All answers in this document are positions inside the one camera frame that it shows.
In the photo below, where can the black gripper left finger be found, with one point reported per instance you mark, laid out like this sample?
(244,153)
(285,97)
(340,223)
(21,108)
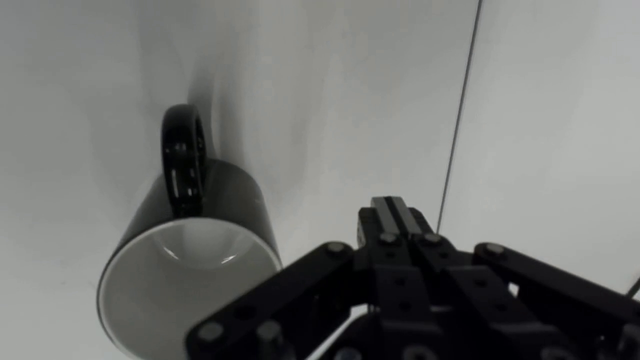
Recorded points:
(286,290)

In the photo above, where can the black mug with white print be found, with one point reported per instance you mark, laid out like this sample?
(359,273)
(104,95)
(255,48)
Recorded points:
(192,293)

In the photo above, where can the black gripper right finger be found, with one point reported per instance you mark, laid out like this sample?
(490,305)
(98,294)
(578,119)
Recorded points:
(480,293)

